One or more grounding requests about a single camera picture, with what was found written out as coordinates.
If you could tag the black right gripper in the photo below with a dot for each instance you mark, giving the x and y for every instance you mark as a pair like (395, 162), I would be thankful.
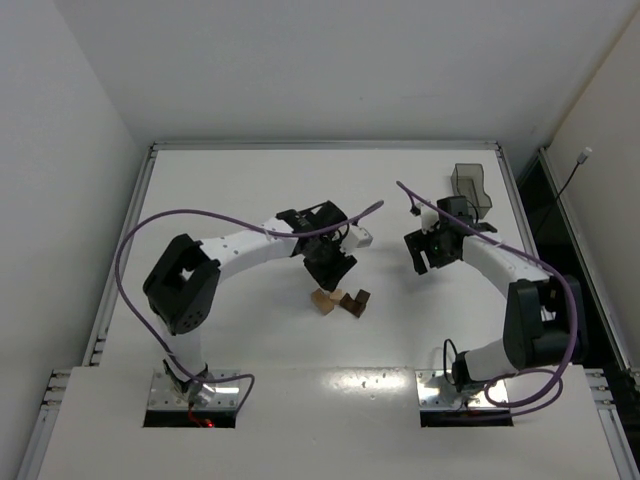
(420, 245)

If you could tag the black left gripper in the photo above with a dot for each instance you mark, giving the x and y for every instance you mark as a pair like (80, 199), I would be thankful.
(326, 263)

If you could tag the small light wood cube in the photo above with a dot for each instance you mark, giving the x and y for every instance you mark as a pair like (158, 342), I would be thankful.
(336, 296)

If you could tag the light wood block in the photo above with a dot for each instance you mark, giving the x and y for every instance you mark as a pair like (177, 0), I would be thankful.
(322, 302)

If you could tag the dark wood notched block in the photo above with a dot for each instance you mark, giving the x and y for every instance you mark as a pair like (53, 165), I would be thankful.
(355, 305)

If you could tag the smoky transparent plastic container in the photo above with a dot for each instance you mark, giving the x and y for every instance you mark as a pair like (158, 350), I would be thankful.
(468, 180)

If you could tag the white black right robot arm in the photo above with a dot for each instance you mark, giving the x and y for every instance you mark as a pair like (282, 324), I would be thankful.
(544, 313)

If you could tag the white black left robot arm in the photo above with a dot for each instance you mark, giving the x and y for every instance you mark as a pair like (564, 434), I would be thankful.
(180, 288)

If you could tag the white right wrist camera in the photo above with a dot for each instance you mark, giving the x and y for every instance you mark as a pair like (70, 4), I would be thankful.
(428, 217)

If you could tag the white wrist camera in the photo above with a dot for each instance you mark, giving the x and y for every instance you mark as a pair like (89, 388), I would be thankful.
(357, 238)
(428, 217)

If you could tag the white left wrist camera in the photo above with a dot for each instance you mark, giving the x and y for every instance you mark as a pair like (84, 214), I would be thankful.
(357, 238)

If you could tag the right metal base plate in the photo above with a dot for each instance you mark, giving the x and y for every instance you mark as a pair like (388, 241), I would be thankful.
(436, 394)

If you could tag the metal base plate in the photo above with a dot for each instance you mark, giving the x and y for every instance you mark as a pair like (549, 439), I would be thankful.
(165, 396)
(436, 394)

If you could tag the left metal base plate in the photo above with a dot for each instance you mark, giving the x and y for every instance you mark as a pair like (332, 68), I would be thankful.
(165, 396)

